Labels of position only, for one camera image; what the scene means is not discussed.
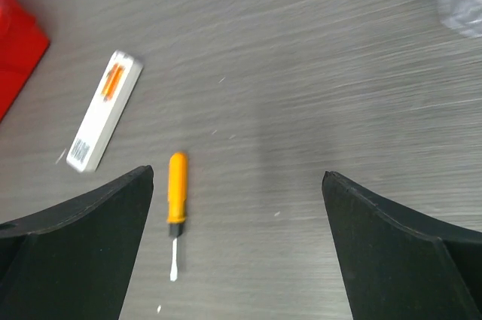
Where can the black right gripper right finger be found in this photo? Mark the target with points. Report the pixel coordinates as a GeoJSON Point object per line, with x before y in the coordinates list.
{"type": "Point", "coordinates": [398, 263]}

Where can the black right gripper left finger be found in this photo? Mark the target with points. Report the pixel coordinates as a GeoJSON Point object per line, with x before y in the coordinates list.
{"type": "Point", "coordinates": [74, 260]}

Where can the orange handled screwdriver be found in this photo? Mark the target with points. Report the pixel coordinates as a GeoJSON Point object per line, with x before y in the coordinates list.
{"type": "Point", "coordinates": [176, 197]}

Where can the white remote with orange batteries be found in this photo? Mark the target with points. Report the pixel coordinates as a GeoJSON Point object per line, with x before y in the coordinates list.
{"type": "Point", "coordinates": [106, 107]}

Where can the red plastic tray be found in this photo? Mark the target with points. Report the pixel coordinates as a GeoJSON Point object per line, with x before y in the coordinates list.
{"type": "Point", "coordinates": [23, 44]}

